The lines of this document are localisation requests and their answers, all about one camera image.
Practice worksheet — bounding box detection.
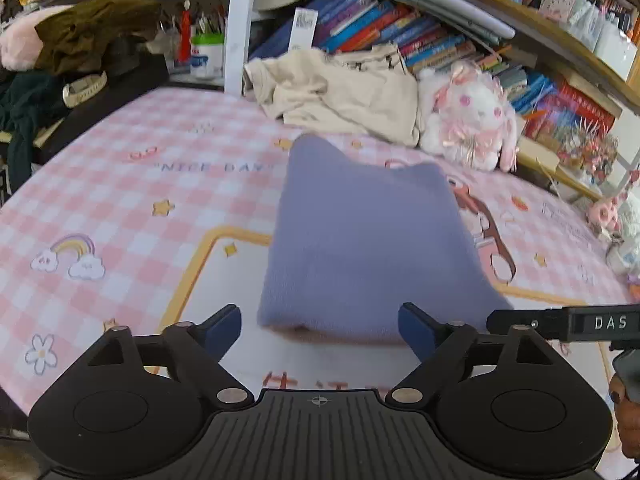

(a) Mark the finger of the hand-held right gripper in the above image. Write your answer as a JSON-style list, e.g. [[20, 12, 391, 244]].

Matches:
[[486, 307, 569, 342]]

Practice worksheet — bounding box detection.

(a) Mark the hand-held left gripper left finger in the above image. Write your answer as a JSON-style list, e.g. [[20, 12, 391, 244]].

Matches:
[[85, 304, 256, 408]]

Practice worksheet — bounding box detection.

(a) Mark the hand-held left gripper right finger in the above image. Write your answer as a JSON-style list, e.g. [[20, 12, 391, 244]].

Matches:
[[385, 302, 571, 408]]

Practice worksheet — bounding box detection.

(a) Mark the purple and brown sweater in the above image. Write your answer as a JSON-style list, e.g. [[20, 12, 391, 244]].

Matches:
[[256, 132, 516, 346]]

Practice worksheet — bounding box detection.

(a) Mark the beige clothes pile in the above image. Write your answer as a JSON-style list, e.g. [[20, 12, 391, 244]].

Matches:
[[243, 44, 421, 147]]

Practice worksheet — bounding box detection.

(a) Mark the person's right hand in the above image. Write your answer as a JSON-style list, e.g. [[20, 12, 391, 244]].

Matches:
[[608, 374, 640, 461]]

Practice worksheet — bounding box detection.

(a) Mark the white plush toy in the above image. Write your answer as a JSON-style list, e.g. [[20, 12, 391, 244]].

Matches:
[[605, 205, 640, 282]]

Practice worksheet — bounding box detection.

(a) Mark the small pink plush toy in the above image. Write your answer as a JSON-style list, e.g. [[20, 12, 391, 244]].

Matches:
[[585, 195, 624, 232]]

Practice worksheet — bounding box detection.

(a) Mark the pink checked printed mat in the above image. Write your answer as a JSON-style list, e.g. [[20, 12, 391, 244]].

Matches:
[[0, 85, 640, 421]]

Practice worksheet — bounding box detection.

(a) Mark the white and pink plush bunny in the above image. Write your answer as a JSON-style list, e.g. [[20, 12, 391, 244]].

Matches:
[[417, 61, 521, 172]]

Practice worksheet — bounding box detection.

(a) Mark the stack of red books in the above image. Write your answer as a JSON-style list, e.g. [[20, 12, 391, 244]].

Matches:
[[522, 82, 618, 163]]

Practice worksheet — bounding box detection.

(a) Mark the white storage box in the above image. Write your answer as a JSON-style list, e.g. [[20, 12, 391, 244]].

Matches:
[[592, 20, 639, 82]]

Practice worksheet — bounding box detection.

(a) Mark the white pen cup green rim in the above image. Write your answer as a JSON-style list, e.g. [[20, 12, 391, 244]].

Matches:
[[191, 32, 225, 80]]

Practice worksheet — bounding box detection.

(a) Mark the white wrist watch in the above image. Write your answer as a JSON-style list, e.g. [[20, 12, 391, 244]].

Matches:
[[62, 71, 109, 108]]

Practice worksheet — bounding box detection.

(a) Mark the wooden shelf board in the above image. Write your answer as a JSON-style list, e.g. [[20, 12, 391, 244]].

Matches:
[[350, 0, 640, 107]]

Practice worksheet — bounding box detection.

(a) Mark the red hanging tassel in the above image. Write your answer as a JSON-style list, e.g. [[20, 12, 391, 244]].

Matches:
[[178, 0, 194, 62]]

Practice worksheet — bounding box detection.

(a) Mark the dark green cloth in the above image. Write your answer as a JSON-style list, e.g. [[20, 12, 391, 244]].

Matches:
[[0, 70, 67, 196]]

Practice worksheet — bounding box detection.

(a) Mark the row of colourful books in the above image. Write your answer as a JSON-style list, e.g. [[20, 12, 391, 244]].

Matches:
[[250, 0, 556, 111]]

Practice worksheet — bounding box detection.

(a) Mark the white paper tag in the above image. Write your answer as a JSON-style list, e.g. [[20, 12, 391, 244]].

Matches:
[[291, 7, 319, 52]]

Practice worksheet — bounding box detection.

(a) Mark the pink pen holder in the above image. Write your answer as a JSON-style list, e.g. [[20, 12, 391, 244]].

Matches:
[[539, 0, 581, 24]]

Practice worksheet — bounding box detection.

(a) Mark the white tablet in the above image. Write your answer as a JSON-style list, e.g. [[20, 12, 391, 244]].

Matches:
[[398, 0, 517, 41]]

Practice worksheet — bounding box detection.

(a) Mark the brown cloth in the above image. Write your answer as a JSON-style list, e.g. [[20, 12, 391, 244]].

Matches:
[[35, 0, 164, 77]]

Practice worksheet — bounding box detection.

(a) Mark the pink fluffy cloth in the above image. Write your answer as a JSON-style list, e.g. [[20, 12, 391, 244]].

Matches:
[[0, 5, 72, 72]]

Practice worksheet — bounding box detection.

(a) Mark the white shelf post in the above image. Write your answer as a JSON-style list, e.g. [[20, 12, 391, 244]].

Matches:
[[223, 0, 259, 97]]

